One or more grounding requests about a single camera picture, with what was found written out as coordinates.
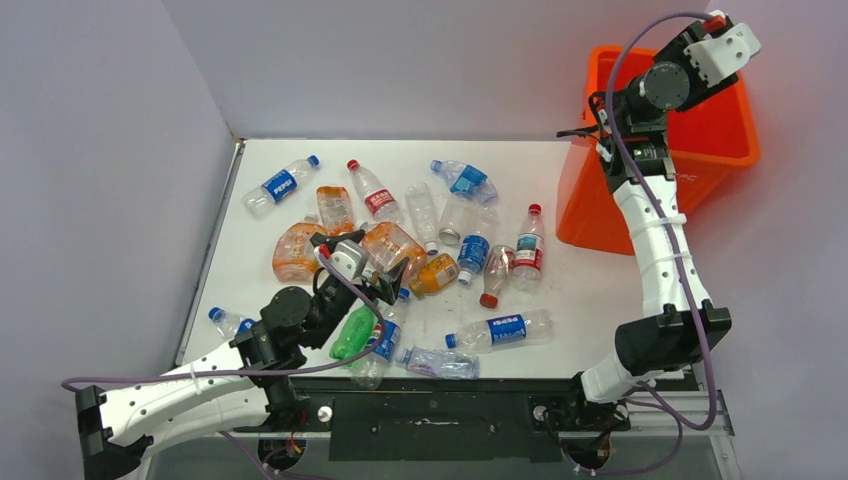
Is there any orange juice bottle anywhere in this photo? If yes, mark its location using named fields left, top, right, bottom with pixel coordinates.
left=409, top=253, right=459, bottom=298

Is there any blue label bottle white cap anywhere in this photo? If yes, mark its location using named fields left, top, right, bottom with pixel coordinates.
left=457, top=206, right=499, bottom=286

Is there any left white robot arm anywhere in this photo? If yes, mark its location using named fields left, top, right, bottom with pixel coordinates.
left=62, top=230, right=409, bottom=479

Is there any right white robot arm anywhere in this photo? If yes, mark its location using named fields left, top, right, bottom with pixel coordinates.
left=565, top=10, right=761, bottom=428

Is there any orange plastic bin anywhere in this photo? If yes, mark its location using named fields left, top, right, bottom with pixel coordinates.
left=555, top=44, right=761, bottom=257

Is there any flat orange crushed bottle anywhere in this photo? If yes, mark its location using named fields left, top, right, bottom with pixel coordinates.
left=271, top=213, right=326, bottom=283

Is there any crushed orange label bottle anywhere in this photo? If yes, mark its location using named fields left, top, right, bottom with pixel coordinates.
left=316, top=186, right=355, bottom=236

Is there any large orange crushed bottle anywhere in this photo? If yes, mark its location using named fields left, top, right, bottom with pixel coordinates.
left=360, top=222, right=428, bottom=287

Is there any green plastic bottle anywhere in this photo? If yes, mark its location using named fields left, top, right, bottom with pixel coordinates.
left=329, top=306, right=378, bottom=362

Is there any red cap water bottle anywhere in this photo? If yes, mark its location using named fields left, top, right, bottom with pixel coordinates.
left=347, top=159, right=403, bottom=223

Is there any clear Pepsi bottle top left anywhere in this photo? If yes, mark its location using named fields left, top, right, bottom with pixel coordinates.
left=241, top=155, right=321, bottom=219

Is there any Pepsi bottle centre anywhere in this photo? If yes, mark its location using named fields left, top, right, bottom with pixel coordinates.
left=352, top=288, right=410, bottom=390

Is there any crushed Ganten water bottle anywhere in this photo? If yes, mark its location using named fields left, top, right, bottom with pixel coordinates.
left=396, top=346, right=480, bottom=380

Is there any clear bottle white cap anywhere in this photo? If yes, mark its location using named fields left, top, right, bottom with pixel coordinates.
left=405, top=182, right=438, bottom=256

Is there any blue cap bottle left edge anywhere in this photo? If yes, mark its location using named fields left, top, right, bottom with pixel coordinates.
left=208, top=307, right=256, bottom=340

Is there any clear bottle red cap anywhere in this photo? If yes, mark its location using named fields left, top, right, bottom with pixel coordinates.
left=479, top=245, right=515, bottom=309

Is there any crushed blue label bottle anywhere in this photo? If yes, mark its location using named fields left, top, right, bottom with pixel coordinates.
left=430, top=160, right=498, bottom=206

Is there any red cap teal label bottle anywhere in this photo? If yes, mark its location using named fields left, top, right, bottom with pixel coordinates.
left=512, top=204, right=545, bottom=292

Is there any Pepsi bottle lying right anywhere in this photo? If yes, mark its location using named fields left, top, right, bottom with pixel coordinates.
left=445, top=309, right=555, bottom=353

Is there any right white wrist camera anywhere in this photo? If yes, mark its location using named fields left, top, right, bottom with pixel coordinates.
left=684, top=23, right=762, bottom=88

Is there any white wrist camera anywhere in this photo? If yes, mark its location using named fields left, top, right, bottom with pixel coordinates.
left=684, top=23, right=762, bottom=88
left=330, top=240, right=370, bottom=282

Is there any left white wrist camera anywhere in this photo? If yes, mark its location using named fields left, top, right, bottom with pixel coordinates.
left=330, top=240, right=370, bottom=282

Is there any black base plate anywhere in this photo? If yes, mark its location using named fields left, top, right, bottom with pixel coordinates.
left=239, top=377, right=630, bottom=463

